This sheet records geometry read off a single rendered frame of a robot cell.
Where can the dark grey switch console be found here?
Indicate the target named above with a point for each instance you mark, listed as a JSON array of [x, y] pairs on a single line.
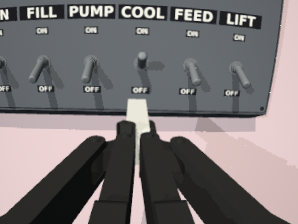
[[198, 51]]

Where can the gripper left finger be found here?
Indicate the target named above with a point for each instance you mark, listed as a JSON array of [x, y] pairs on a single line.
[[62, 194]]

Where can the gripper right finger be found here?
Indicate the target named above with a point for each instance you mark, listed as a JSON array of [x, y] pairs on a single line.
[[215, 196]]

